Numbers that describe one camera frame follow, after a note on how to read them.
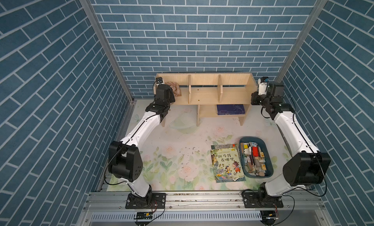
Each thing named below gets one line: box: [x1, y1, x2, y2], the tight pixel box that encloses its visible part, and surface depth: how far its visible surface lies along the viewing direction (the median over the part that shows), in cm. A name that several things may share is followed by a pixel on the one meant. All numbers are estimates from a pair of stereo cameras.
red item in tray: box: [252, 146, 259, 157], surface depth 91 cm
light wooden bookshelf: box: [156, 72, 258, 128], surface depth 90 cm
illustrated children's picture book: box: [210, 144, 246, 184], surface depth 87 cm
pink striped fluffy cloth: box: [164, 81, 182, 97], surface depth 90 cm
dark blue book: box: [216, 104, 246, 116], surface depth 96 cm
